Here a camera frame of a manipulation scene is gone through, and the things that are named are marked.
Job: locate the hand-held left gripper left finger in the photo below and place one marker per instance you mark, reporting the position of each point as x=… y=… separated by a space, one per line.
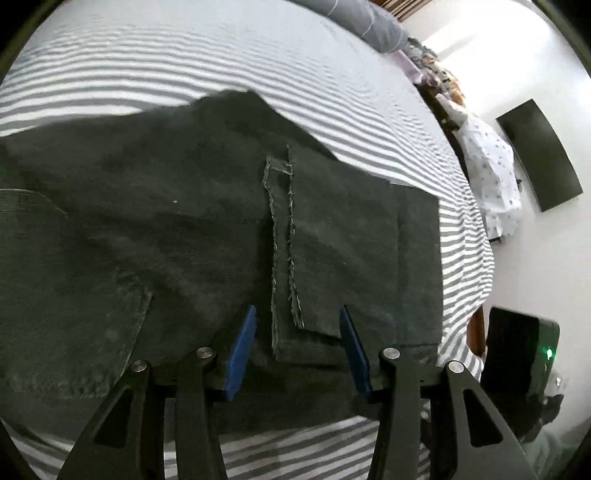
x=240 y=360

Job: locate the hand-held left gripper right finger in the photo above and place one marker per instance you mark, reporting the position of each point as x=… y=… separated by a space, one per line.
x=358 y=360

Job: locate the dark grey denim pants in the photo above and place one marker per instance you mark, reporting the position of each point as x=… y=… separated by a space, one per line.
x=161 y=207

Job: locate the white dotted cloth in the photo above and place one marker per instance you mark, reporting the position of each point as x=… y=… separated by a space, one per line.
x=494 y=180

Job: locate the floral print blanket pile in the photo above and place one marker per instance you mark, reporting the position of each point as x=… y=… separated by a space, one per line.
x=443 y=78

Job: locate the light purple cloth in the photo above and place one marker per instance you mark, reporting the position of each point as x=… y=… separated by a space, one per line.
x=411 y=64

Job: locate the grey white striped bed sheet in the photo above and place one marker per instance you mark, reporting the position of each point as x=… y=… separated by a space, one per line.
x=277 y=60

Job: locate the grey checked rolled duvet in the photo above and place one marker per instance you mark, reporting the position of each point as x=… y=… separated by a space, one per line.
x=364 y=23

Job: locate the black wall television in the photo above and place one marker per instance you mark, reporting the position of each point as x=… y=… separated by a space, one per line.
x=540 y=157

